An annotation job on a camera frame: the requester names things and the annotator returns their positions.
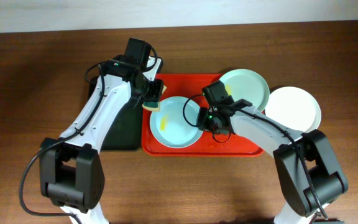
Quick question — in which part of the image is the black plastic tray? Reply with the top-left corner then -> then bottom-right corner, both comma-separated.
83,77 -> 142,151

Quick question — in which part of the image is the light blue plate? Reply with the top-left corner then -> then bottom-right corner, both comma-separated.
149,96 -> 203,149

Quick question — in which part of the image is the mint green plate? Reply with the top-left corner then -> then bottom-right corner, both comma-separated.
219,69 -> 270,111

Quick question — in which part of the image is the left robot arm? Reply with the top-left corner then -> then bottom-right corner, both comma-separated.
38,55 -> 165,223

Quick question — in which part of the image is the red plastic tray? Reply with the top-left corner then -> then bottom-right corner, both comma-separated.
141,73 -> 264,157

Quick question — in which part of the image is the white plate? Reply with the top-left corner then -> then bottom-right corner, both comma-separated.
264,86 -> 322,133

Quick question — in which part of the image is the green and yellow sponge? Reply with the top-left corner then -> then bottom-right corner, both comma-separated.
142,85 -> 167,111

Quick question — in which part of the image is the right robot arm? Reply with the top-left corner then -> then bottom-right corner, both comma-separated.
196,98 -> 348,223

